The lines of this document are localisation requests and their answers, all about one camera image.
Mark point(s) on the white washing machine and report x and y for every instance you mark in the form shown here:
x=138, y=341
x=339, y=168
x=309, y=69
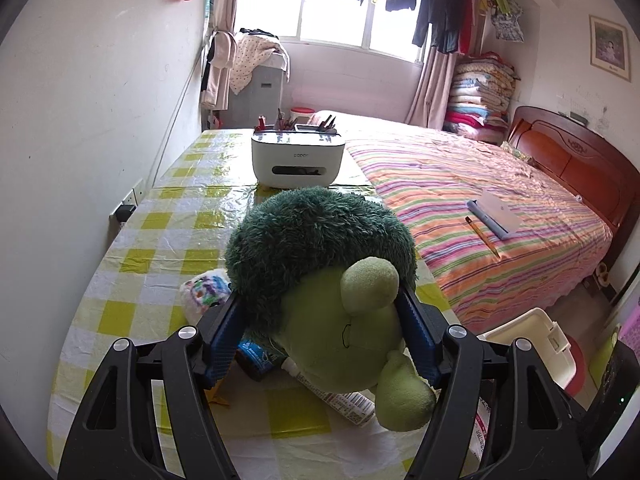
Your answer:
x=260, y=100

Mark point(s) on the blue notebook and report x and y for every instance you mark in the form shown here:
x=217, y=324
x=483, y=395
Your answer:
x=487, y=222

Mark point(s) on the stack of folded quilts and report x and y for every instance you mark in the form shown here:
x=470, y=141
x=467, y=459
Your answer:
x=480, y=95

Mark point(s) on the white desk organizer box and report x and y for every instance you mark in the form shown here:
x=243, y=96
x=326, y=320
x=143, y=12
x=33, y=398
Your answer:
x=297, y=160

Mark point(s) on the wall power outlet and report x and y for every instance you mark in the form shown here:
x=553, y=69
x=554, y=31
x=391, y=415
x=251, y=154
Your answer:
x=127, y=207

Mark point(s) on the pair of slippers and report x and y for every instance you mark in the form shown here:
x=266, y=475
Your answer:
x=602, y=274

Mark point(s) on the wooden headboard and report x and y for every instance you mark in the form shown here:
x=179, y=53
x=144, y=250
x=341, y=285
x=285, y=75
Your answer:
x=565, y=160

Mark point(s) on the yellow pencil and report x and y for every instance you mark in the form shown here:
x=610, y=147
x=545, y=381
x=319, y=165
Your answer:
x=482, y=236

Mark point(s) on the white labelled bottle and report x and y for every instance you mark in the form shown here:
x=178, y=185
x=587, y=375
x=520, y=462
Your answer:
x=345, y=402

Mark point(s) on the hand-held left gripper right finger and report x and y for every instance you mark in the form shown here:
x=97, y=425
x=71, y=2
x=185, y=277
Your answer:
x=417, y=340

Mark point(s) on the white plastic bin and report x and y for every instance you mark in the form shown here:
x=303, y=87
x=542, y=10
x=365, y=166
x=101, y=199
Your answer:
x=520, y=335

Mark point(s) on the green plush toy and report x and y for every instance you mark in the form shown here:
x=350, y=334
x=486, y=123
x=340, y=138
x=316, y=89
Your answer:
x=300, y=320

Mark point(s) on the red lidded container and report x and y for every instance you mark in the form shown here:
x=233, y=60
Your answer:
x=302, y=115

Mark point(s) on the bed with striped sheet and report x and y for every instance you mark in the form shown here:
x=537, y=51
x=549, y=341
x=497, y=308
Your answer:
x=425, y=185

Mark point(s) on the yellow wrapper scrap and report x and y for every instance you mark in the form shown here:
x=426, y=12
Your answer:
x=217, y=396

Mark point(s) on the spotted white cloth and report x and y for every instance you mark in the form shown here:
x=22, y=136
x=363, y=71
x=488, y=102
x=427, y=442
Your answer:
x=252, y=57

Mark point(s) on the yellow checked tablecloth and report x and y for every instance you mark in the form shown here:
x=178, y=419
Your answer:
x=150, y=260

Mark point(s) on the green plastic object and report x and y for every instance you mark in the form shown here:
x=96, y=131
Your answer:
x=602, y=357

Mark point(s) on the red plastic stool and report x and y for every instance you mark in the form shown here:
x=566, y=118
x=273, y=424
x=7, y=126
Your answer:
x=575, y=365

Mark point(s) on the row of hanging clothes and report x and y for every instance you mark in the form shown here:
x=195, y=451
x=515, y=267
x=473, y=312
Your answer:
x=445, y=5

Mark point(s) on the colourful white plush toy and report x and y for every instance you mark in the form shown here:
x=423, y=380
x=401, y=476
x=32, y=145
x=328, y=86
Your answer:
x=202, y=292

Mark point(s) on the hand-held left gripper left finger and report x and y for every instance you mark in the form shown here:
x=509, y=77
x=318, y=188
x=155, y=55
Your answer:
x=225, y=332

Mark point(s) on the floral pillow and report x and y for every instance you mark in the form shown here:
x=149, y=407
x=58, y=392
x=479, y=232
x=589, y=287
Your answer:
x=515, y=152

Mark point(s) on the pale hanging garments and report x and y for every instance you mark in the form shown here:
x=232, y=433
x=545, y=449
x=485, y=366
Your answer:
x=217, y=70

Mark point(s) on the window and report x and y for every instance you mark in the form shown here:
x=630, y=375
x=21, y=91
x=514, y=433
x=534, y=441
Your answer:
x=320, y=10

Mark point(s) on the framed wall picture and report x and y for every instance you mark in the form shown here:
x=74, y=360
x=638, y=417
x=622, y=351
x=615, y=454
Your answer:
x=609, y=47

